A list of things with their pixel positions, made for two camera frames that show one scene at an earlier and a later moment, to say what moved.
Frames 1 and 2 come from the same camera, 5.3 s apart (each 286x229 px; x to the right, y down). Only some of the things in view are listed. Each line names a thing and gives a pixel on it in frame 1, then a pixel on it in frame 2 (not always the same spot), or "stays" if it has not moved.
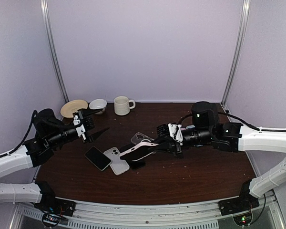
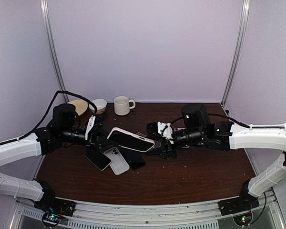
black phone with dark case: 135,165 stays
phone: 139,150 → 130,140
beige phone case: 118,166 stays
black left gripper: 83,112 → 95,138
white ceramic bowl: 98,104 stays
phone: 97,158 stays
